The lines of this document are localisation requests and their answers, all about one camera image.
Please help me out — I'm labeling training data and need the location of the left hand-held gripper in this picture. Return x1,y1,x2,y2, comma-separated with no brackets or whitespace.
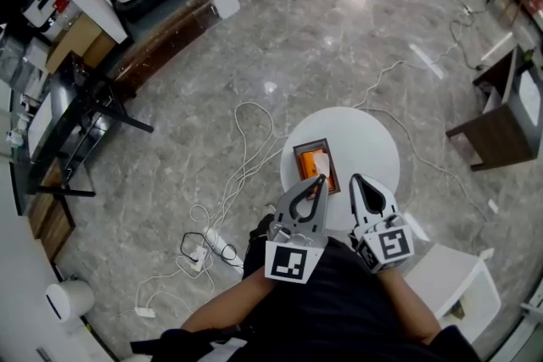
265,174,330,285

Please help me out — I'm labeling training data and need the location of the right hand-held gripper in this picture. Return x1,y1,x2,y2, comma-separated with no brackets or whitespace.
348,173,416,275

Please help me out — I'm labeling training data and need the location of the orange packet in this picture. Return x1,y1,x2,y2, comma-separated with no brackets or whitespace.
299,149,336,194

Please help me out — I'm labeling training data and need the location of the brown wooden box tray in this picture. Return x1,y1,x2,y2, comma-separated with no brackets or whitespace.
292,136,343,196

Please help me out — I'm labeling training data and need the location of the person's left forearm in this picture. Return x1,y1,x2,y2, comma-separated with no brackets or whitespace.
182,269,277,334

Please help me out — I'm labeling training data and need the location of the person's right forearm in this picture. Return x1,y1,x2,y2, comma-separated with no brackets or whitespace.
379,266,442,347

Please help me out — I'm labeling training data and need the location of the brown cardboard box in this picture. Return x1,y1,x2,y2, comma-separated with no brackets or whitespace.
44,16,118,75

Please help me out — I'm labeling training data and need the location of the round white side table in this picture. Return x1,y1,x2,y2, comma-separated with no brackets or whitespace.
279,106,400,232

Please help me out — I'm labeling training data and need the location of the long white power strip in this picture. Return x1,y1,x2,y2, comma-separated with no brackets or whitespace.
204,226,238,263

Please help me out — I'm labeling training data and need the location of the person's black clothing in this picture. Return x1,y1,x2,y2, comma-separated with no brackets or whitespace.
129,214,483,362

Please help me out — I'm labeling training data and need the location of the white wash basin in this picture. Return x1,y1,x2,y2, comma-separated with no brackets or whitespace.
405,243,502,321

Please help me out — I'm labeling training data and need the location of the white power socket block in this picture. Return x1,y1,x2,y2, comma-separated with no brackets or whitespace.
188,246,210,270

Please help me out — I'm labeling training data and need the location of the dark wooden vanity cabinet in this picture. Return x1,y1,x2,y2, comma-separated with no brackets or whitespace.
445,44,543,173

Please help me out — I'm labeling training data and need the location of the white chest-worn device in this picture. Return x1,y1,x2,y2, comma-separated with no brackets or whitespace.
203,338,255,362

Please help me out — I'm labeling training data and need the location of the wooden floor platform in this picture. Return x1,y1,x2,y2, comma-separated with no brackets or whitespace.
108,0,222,99

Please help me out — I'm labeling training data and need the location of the white cylindrical bin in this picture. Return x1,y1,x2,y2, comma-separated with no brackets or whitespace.
45,278,95,323

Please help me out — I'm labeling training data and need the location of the wooden drawer cabinet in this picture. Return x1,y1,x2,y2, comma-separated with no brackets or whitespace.
27,169,77,262

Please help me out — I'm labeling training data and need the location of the white rectangular board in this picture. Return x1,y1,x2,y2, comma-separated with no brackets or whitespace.
25,91,54,158

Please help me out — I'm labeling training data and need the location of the clear plastic container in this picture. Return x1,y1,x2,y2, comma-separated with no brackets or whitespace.
0,33,48,90

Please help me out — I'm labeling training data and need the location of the white dispenser machine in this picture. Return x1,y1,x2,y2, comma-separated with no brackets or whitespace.
23,0,71,31

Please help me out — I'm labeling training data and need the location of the black cable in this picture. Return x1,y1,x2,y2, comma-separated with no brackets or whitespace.
449,19,487,71
180,231,245,270

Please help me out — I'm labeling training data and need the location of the black chest harness strap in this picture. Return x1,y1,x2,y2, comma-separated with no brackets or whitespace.
129,324,255,357

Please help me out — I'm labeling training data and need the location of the black metal frame desk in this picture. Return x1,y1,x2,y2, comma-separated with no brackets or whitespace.
8,53,154,217

